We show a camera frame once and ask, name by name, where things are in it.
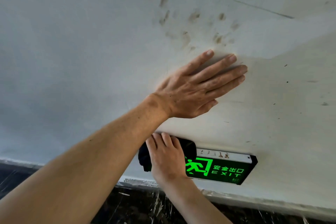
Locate person's right hand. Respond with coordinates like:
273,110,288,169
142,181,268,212
145,132,196,188

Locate person's left hand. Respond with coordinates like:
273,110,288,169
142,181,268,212
153,49,249,119

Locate black cloth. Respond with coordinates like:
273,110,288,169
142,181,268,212
138,136,197,172

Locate green exit sign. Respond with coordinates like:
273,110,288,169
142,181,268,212
143,133,258,186

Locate person's right forearm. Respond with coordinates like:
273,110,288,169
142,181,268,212
160,178,233,224

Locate person's left forearm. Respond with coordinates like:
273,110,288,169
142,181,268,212
0,94,171,224

